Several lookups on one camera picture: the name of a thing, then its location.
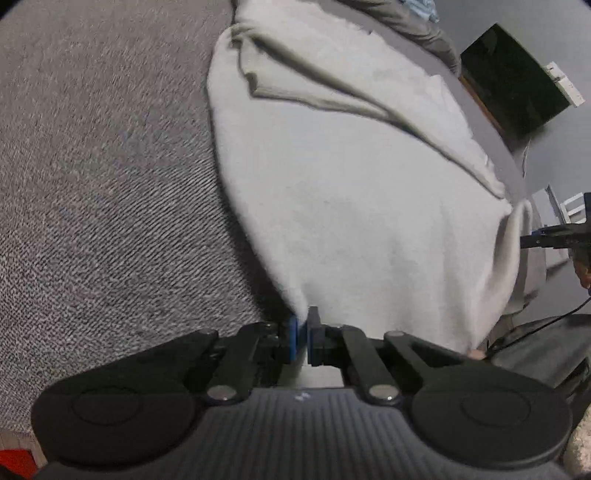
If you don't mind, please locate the beige fuzzy cloth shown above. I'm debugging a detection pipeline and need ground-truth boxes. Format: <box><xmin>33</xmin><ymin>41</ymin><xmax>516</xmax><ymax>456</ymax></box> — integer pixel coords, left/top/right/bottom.
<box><xmin>563</xmin><ymin>425</ymin><xmax>591</xmax><ymax>476</ymax></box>

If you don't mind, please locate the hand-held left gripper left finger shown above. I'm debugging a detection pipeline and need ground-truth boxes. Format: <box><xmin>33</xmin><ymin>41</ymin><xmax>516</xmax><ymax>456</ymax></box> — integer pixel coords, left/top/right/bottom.
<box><xmin>139</xmin><ymin>316</ymin><xmax>304</xmax><ymax>407</ymax></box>

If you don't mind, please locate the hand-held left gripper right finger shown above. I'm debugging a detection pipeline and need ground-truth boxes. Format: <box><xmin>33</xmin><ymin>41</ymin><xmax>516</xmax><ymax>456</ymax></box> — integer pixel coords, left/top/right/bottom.
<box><xmin>307</xmin><ymin>305</ymin><xmax>467</xmax><ymax>407</ymax></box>

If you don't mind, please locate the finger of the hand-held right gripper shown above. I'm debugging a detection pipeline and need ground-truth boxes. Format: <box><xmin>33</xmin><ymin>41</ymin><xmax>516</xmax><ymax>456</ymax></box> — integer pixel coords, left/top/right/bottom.
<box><xmin>519</xmin><ymin>223</ymin><xmax>591</xmax><ymax>250</ymax></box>

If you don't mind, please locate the grey bed cover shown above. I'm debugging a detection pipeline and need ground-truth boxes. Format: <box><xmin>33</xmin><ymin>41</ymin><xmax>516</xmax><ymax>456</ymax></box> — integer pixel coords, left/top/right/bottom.
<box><xmin>0</xmin><ymin>0</ymin><xmax>532</xmax><ymax>435</ymax></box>

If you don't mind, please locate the red object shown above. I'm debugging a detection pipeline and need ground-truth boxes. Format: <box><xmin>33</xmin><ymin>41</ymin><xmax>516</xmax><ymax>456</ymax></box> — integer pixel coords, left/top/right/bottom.
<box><xmin>0</xmin><ymin>445</ymin><xmax>38</xmax><ymax>480</ymax></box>

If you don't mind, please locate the white wall rack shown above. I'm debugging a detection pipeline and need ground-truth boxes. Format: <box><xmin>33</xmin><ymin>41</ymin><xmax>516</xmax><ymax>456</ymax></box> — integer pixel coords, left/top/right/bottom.
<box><xmin>544</xmin><ymin>61</ymin><xmax>585</xmax><ymax>107</ymax></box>

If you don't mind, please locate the black television screen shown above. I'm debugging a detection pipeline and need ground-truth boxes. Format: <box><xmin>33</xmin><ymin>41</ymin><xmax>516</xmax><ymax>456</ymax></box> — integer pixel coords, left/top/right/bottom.
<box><xmin>461</xmin><ymin>23</ymin><xmax>571</xmax><ymax>139</ymax></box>

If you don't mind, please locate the blue denim garment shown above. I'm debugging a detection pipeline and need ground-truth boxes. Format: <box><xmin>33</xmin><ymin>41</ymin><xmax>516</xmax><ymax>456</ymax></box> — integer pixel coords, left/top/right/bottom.
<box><xmin>404</xmin><ymin>0</ymin><xmax>439</xmax><ymax>24</ymax></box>

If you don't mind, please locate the dark grey duvet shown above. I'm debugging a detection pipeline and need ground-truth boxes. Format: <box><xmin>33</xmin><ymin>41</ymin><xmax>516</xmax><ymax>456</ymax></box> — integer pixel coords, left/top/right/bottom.
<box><xmin>337</xmin><ymin>0</ymin><xmax>462</xmax><ymax>77</ymax></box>

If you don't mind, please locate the dark cloth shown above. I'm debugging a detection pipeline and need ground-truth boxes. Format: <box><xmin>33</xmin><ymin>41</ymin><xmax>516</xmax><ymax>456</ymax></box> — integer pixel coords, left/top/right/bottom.
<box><xmin>489</xmin><ymin>316</ymin><xmax>591</xmax><ymax>398</ymax></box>

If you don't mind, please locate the white furniture frame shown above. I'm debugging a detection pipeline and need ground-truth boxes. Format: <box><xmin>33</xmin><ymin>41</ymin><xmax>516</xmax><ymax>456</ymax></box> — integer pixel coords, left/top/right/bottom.
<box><xmin>547</xmin><ymin>185</ymin><xmax>585</xmax><ymax>223</ymax></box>

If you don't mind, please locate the black cable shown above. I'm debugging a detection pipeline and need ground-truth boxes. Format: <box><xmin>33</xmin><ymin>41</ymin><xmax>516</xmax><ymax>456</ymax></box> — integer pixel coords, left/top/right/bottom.
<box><xmin>487</xmin><ymin>295</ymin><xmax>591</xmax><ymax>352</ymax></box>

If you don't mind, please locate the white towel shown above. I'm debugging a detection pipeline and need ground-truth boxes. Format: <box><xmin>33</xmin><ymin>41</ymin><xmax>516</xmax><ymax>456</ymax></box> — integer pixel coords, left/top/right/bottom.
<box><xmin>205</xmin><ymin>0</ymin><xmax>548</xmax><ymax>356</ymax></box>

